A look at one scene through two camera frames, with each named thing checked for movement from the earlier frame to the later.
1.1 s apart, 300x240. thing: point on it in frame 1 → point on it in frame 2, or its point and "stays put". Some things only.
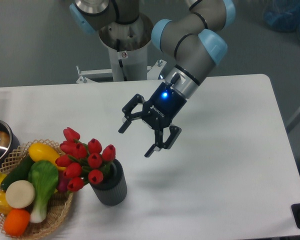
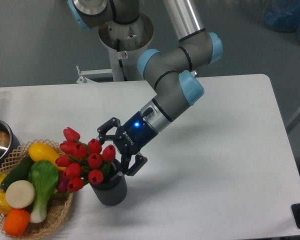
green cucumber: [20, 173] stays put
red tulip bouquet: [82, 161] stays put
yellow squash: [38, 151] stays put
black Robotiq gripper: [158, 112] → [132, 136]
